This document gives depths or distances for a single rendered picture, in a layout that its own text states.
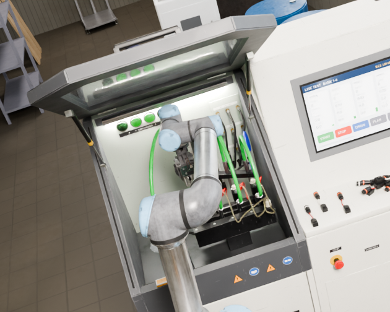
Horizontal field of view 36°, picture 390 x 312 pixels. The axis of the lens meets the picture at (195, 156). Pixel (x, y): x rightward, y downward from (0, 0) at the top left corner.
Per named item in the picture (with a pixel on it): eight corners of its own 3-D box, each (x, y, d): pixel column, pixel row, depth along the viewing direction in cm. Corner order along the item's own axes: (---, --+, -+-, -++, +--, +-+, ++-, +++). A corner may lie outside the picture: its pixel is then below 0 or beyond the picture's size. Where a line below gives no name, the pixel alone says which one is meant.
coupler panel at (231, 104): (226, 166, 265) (210, 106, 249) (225, 162, 268) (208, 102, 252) (254, 156, 266) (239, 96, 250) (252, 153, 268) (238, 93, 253)
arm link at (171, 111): (155, 116, 208) (157, 104, 216) (164, 142, 214) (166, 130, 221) (177, 111, 207) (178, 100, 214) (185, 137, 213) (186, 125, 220)
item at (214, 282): (153, 322, 234) (140, 293, 226) (151, 314, 238) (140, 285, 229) (303, 272, 236) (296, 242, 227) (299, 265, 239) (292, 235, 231)
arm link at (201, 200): (221, 200, 164) (216, 104, 203) (182, 208, 166) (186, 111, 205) (230, 229, 171) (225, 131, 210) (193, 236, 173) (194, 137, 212)
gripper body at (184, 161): (179, 180, 221) (171, 153, 215) (176, 168, 229) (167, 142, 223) (199, 173, 222) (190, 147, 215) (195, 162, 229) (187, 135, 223)
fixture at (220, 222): (203, 260, 250) (194, 233, 243) (199, 245, 259) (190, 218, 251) (280, 234, 251) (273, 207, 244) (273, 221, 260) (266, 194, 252)
